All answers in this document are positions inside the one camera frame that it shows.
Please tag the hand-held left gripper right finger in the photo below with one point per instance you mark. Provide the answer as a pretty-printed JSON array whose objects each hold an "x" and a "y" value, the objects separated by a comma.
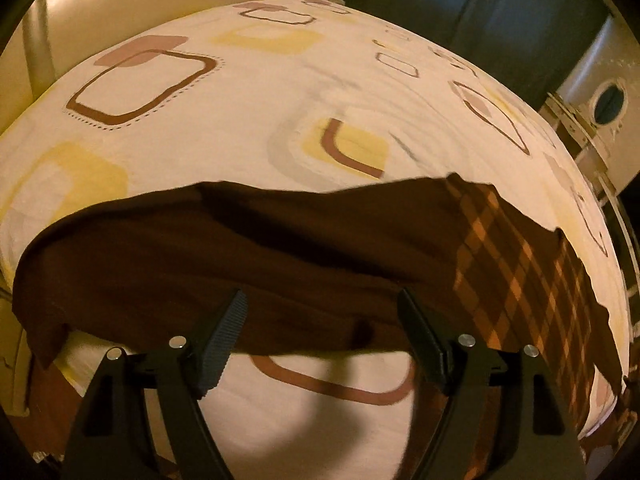
[{"x": 422, "y": 332}]

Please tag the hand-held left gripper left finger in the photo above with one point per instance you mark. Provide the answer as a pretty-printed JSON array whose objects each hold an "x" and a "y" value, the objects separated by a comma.
[{"x": 224, "y": 340}]

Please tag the brown plaid small garment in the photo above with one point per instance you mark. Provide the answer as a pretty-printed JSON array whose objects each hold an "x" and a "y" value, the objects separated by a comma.
[{"x": 250, "y": 260}]

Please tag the patterned cream bed sheet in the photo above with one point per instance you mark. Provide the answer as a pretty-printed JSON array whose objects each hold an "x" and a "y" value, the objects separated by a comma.
[{"x": 250, "y": 110}]

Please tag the dark curtain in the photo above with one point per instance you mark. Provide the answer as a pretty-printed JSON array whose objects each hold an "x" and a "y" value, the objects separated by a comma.
[{"x": 500, "y": 10}]

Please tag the cream leather tufted headboard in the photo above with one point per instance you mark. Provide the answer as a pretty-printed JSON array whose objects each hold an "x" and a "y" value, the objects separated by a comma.
[{"x": 100, "y": 0}]

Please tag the round framed wall mirror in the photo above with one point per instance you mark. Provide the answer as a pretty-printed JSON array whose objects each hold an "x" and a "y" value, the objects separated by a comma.
[{"x": 609, "y": 102}]

